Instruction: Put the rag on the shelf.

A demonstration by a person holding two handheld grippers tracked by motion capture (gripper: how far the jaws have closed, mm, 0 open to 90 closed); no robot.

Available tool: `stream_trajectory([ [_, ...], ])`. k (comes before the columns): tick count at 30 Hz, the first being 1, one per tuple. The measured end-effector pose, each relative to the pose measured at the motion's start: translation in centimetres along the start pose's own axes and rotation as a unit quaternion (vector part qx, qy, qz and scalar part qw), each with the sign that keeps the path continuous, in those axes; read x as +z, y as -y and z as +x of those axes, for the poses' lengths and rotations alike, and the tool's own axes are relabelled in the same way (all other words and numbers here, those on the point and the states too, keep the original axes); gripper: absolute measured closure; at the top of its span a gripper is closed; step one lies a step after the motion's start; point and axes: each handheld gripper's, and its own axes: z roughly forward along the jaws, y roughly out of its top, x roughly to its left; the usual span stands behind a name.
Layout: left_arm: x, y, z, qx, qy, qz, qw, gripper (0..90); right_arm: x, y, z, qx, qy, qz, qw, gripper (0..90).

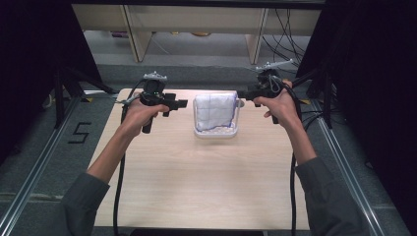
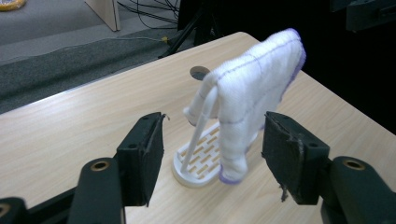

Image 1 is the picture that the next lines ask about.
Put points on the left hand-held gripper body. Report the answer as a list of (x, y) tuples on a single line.
[(154, 93)]

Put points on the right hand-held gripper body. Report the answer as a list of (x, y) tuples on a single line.
[(270, 83)]

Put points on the white cloth with purple edge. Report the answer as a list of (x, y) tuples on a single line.
[(214, 109)]

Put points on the clear plastic container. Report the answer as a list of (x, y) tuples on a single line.
[(216, 132)]

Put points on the person's left hand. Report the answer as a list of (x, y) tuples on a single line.
[(141, 114)]

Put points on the person's right hand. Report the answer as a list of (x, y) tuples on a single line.
[(283, 108)]

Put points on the black metal stand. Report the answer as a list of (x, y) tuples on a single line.
[(326, 98), (60, 98)]

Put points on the black curtain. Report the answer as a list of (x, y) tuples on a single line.
[(32, 65), (377, 82)]

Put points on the light wooden desk frame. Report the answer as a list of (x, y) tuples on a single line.
[(196, 16)]

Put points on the aluminium floor rail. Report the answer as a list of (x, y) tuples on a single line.
[(36, 170), (347, 170)]

